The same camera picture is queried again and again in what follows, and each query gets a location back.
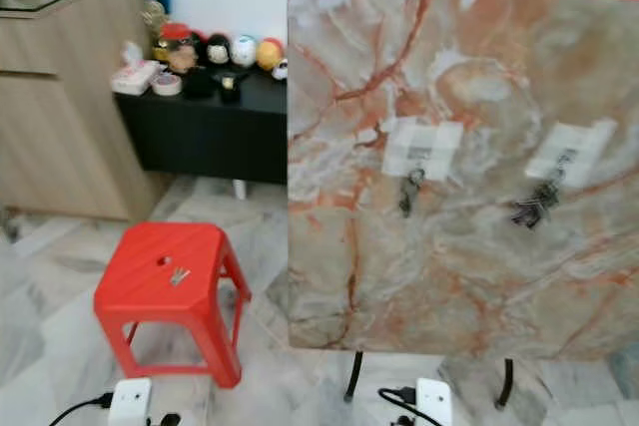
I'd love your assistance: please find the white adhesive hook pad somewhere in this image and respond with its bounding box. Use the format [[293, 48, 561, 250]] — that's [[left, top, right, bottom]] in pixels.
[[523, 118, 619, 192], [380, 118, 466, 184]]

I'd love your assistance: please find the light wooden cabinet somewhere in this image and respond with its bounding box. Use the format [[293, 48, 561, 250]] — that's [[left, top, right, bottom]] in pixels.
[[0, 0, 174, 223]]

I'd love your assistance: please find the pink tissue box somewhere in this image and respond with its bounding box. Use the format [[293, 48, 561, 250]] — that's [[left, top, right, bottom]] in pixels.
[[111, 41, 163, 97]]

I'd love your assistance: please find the red plastic stool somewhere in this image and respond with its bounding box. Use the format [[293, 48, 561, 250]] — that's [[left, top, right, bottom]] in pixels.
[[93, 221, 253, 390]]

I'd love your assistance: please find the white tape roll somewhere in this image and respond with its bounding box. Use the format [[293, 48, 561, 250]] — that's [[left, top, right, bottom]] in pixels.
[[151, 72, 183, 97]]

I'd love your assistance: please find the black low cabinet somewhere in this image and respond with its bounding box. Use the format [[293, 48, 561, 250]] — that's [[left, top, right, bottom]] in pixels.
[[114, 71, 291, 187]]

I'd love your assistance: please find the black round object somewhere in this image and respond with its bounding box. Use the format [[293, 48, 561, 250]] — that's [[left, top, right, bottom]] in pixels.
[[181, 65, 215, 100]]

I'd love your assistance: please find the red hat doll figurine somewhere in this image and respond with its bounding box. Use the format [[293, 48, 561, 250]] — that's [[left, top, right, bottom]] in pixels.
[[158, 22, 199, 75]]

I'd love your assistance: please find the black boxy object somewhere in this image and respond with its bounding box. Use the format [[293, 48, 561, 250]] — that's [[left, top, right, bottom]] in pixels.
[[215, 65, 252, 105]]

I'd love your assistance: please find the black hair doll figurine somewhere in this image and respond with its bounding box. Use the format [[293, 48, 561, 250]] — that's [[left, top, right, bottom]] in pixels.
[[205, 33, 233, 70]]

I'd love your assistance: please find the white round doll figurine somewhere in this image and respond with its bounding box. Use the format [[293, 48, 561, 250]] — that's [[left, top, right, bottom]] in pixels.
[[231, 35, 258, 69]]

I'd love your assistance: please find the yellow orange doll figurine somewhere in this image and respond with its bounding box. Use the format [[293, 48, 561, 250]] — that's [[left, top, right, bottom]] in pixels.
[[256, 37, 285, 72]]

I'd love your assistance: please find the marble pattern folding table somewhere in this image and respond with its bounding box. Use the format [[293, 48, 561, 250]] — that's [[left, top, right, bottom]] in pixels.
[[285, 0, 639, 411]]

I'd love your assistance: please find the dark key bunch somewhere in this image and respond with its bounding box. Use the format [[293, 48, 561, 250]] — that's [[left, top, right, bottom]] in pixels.
[[507, 178, 567, 230]]

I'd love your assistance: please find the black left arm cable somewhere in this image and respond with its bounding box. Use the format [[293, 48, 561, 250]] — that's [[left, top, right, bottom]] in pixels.
[[47, 392, 114, 426]]

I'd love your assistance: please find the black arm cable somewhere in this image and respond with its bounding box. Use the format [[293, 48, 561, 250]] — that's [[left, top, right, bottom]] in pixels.
[[47, 392, 114, 426], [376, 385, 421, 425]]

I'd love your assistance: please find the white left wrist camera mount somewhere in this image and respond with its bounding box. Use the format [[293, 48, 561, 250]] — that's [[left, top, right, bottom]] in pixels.
[[107, 377, 154, 426]]

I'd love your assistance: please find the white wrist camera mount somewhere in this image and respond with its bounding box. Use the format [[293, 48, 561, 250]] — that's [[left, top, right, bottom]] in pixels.
[[107, 377, 154, 426], [415, 377, 454, 426]]

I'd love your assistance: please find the dark key on ring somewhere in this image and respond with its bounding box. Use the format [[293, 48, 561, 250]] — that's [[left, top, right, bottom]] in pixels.
[[397, 168, 427, 218]]

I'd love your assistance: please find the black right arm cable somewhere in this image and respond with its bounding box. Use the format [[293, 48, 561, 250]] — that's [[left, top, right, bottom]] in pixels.
[[376, 385, 421, 425]]

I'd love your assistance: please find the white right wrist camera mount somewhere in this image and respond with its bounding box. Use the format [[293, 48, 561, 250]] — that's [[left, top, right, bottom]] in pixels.
[[415, 377, 454, 426]]

